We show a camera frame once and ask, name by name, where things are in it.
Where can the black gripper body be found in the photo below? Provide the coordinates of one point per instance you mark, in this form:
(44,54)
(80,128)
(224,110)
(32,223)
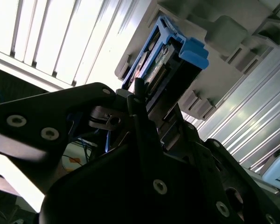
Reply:
(102,198)

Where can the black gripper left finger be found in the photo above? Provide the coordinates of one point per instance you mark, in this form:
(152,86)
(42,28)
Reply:
(49,109)

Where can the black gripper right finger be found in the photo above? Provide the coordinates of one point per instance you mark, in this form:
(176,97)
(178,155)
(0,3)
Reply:
(224,177)

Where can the hard disk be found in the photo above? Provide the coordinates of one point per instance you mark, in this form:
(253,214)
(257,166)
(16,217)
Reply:
(175,77)

